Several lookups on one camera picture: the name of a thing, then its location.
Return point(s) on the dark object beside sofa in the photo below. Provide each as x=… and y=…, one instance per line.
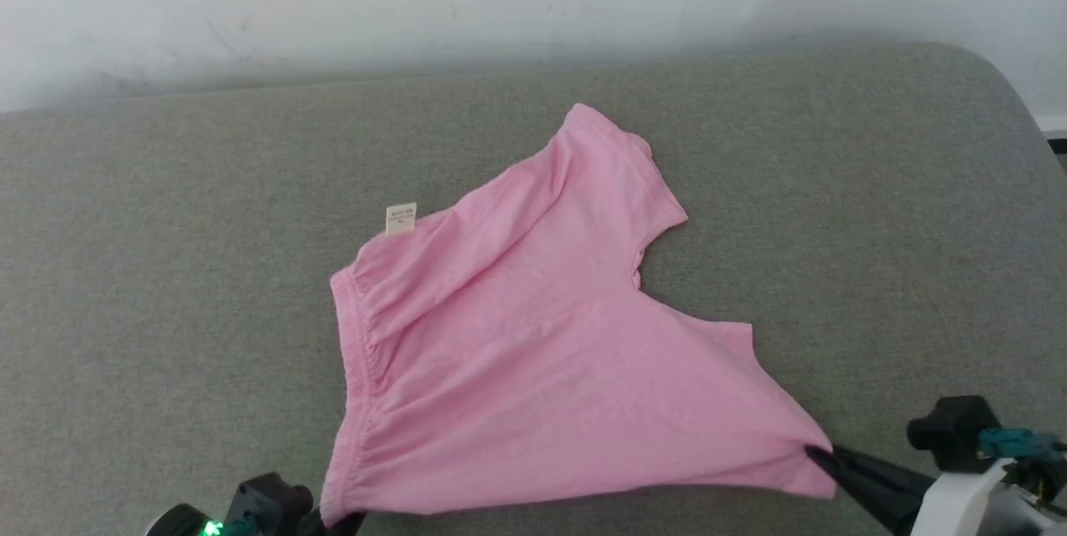
x=1059, y=144

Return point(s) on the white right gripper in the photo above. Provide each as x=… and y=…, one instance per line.
x=959, y=503

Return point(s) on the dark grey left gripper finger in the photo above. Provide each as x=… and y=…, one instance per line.
x=333, y=523

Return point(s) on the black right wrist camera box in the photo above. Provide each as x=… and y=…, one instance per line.
x=954, y=432

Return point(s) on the pink cotton shorts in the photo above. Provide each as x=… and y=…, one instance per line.
x=533, y=353

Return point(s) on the grey-green fabric sofa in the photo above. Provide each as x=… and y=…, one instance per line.
x=167, y=269

